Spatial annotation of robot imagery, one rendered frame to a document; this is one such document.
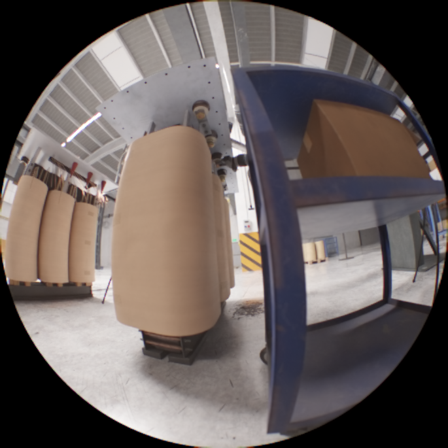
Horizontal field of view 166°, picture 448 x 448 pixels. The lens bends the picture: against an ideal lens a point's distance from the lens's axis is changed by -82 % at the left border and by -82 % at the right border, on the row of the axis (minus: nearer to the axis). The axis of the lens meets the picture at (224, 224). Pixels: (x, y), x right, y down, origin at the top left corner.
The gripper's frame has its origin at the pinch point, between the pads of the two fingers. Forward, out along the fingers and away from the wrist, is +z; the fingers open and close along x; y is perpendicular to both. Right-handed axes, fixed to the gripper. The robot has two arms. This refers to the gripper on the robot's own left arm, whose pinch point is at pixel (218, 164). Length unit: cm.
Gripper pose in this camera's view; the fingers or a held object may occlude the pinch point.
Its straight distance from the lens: 135.0
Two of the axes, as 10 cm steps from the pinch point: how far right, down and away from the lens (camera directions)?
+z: -8.7, -0.3, 4.9
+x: -4.8, -1.8, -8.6
